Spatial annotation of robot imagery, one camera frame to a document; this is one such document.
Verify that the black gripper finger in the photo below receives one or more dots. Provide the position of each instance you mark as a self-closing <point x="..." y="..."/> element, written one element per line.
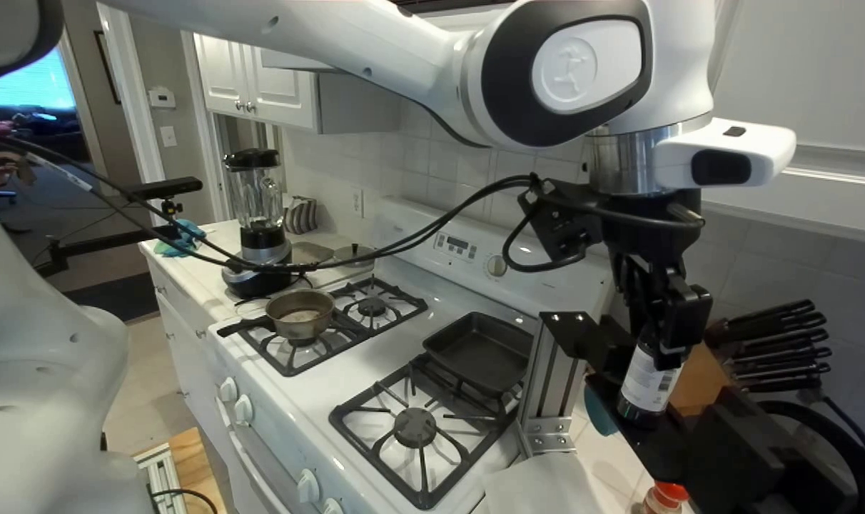
<point x="690" y="322"/>
<point x="640" y="315"/>

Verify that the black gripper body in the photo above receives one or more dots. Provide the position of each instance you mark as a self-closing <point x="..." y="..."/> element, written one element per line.
<point x="654" y="232"/>

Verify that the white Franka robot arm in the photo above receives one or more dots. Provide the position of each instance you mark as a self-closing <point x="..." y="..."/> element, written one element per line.
<point x="403" y="47"/>

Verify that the wooden knife block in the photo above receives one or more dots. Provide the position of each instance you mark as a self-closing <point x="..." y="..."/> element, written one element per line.
<point x="702" y="379"/>

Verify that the teal round object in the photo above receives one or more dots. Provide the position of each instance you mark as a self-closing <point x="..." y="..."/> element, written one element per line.
<point x="597" y="412"/>

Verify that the white panel dial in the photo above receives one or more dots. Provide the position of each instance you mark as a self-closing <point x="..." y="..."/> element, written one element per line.
<point x="495" y="267"/>

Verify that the black countertop appliance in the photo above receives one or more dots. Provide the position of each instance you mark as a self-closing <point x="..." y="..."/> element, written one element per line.
<point x="764" y="459"/>

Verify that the black square baking pan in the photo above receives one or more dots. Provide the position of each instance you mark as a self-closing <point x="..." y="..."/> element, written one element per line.
<point x="477" y="351"/>

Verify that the red cap bottle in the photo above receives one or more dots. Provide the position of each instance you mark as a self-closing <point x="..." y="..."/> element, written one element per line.
<point x="665" y="498"/>

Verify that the black burner grate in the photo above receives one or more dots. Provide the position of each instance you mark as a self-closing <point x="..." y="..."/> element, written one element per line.
<point x="321" y="331"/>
<point x="417" y="428"/>

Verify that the white gas stove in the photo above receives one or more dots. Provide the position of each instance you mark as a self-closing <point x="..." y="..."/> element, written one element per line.
<point x="376" y="379"/>

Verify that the striped ceramic jar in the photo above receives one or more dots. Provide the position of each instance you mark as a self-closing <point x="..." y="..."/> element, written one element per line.
<point x="303" y="215"/>

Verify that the white stove knob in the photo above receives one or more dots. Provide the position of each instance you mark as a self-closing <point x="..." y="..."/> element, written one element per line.
<point x="333" y="505"/>
<point x="308" y="485"/>
<point x="230" y="388"/>
<point x="244" y="408"/>

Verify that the glass jar blender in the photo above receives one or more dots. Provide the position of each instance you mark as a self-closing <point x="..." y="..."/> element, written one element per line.
<point x="258" y="215"/>

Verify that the teal clamp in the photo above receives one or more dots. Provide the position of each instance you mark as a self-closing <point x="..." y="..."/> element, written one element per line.
<point x="180" y="240"/>

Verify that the wooden table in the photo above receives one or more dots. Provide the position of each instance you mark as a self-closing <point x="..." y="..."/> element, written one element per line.
<point x="194" y="471"/>

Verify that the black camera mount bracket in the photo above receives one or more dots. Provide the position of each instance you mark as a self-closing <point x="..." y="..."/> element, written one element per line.
<point x="578" y="338"/>

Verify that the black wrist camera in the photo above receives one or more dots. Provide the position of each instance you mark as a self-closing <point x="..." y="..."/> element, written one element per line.
<point x="564" y="222"/>

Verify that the aluminium profile post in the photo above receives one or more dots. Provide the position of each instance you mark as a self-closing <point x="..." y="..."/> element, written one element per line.
<point x="548" y="388"/>

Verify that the white wall cabinet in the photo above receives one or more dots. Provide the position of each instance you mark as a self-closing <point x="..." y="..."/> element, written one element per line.
<point x="254" y="80"/>
<point x="812" y="95"/>

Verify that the black camera on boom stand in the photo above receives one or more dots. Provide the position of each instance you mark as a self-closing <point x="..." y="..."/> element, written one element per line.
<point x="163" y="187"/>

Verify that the white light switch plate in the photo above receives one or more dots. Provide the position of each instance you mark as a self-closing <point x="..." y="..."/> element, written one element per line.
<point x="169" y="135"/>

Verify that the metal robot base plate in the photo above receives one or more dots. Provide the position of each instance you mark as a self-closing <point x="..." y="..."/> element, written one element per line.
<point x="161" y="479"/>

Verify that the white wall thermostat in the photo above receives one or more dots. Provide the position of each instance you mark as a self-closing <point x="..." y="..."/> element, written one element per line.
<point x="161" y="95"/>

